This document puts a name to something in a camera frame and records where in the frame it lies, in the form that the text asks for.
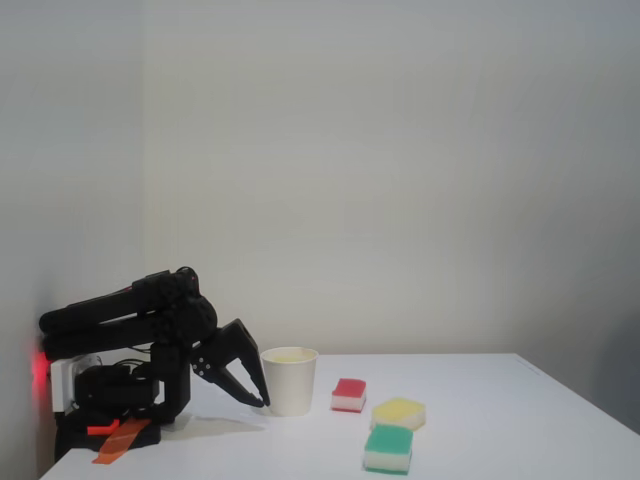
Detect yellow sponge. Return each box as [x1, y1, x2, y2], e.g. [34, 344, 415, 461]
[267, 349, 316, 363]
[370, 397, 427, 432]

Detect green sponge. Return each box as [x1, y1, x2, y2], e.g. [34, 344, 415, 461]
[363, 423, 415, 475]

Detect white paper cup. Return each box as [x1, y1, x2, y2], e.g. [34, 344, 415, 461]
[260, 346, 320, 417]

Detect red sponge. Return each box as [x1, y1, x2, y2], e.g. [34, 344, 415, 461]
[330, 378, 368, 414]

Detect orange tape strip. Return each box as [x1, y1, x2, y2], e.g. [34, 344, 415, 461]
[93, 417, 152, 467]

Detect white controller box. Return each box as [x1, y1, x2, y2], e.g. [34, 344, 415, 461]
[49, 352, 109, 414]

